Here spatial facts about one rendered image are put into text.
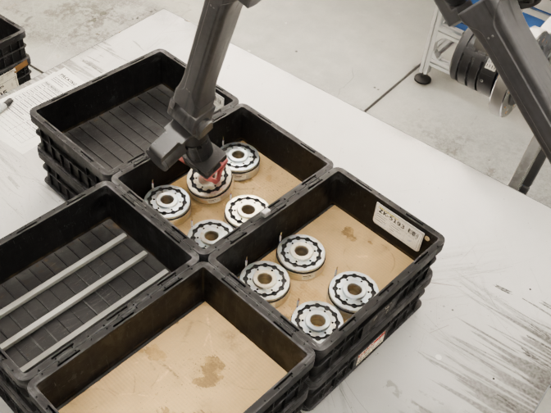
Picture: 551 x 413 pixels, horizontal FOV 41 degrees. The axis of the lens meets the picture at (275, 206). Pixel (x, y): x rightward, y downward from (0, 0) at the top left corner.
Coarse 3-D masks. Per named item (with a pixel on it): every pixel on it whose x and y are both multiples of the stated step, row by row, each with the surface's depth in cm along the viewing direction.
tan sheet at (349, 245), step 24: (336, 216) 166; (336, 240) 161; (360, 240) 162; (384, 240) 162; (336, 264) 157; (360, 264) 157; (384, 264) 158; (408, 264) 158; (312, 288) 152; (288, 312) 147
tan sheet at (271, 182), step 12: (264, 156) 179; (264, 168) 176; (276, 168) 176; (180, 180) 171; (252, 180) 173; (264, 180) 173; (276, 180) 173; (288, 180) 174; (240, 192) 170; (252, 192) 170; (264, 192) 170; (276, 192) 171; (192, 204) 166; (204, 204) 166; (216, 204) 166; (192, 216) 163; (204, 216) 164; (216, 216) 164; (180, 228) 161
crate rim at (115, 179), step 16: (224, 112) 174; (256, 112) 174; (272, 128) 172; (304, 144) 168; (144, 160) 161; (320, 160) 165; (112, 176) 156; (320, 176) 161; (128, 192) 153; (288, 192) 157; (144, 208) 150; (272, 208) 153; (192, 240) 145; (224, 240) 146
